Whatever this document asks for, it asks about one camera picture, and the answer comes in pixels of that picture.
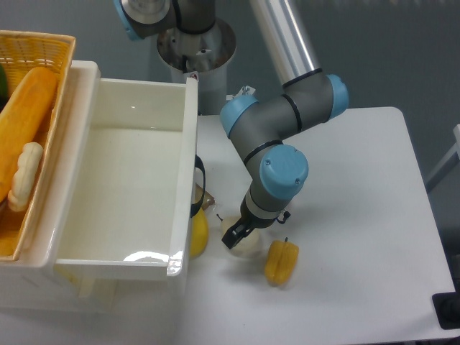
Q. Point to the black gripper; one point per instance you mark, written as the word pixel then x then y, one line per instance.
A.
pixel 239 234

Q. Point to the pale white pear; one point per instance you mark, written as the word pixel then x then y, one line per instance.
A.
pixel 249 246

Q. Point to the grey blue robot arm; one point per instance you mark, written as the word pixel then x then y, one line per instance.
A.
pixel 310 97

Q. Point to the yellow round fruit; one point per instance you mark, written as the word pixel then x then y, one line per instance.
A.
pixel 199 234

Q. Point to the yellow bell pepper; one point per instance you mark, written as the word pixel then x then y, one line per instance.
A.
pixel 281 260

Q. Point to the white plastic bin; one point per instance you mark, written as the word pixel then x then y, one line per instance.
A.
pixel 112 220

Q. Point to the black device at corner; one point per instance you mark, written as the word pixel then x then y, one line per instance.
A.
pixel 447 309

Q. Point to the orange bread loaf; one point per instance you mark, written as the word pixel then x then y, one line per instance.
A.
pixel 21 118

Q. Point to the yellow wicker basket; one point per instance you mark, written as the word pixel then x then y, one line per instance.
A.
pixel 21 52

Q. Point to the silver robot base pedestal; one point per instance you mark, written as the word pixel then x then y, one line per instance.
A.
pixel 205 57

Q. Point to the white frame at right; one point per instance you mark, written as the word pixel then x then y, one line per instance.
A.
pixel 445 165

